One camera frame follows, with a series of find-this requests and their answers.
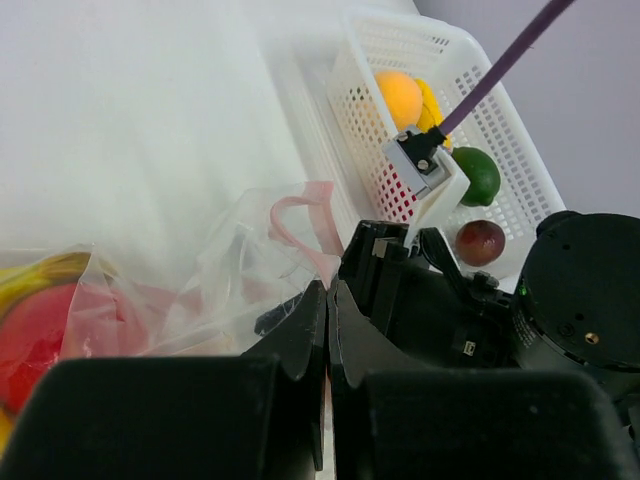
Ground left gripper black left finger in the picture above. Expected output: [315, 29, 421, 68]
[1, 282, 327, 479]

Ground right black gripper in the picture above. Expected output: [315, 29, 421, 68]
[253, 220, 516, 368]

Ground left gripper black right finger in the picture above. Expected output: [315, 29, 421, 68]
[327, 281, 639, 479]

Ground dark purple fake plum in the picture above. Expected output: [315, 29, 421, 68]
[454, 220, 506, 267]

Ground red fake apple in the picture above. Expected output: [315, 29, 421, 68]
[376, 164, 417, 223]

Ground clear zip top bag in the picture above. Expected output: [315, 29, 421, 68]
[0, 179, 346, 416]

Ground green fake lime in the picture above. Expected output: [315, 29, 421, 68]
[451, 146, 501, 207]

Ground orange yellow fake peach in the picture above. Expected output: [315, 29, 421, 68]
[375, 71, 423, 130]

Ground yellow fake corn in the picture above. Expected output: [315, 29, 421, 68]
[414, 78, 443, 132]

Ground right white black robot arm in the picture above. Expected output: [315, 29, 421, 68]
[338, 210, 639, 426]

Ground red fake tomato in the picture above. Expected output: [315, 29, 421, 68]
[1, 283, 102, 416]

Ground white plastic basket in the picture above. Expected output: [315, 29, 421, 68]
[273, 7, 564, 279]

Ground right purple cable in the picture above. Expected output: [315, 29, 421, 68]
[439, 0, 576, 139]

